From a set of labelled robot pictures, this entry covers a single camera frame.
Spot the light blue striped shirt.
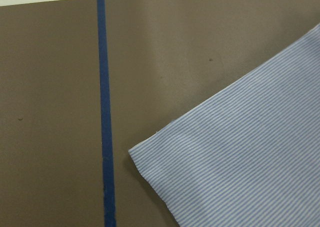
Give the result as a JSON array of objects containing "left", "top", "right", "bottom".
[{"left": 129, "top": 26, "right": 320, "bottom": 227}]

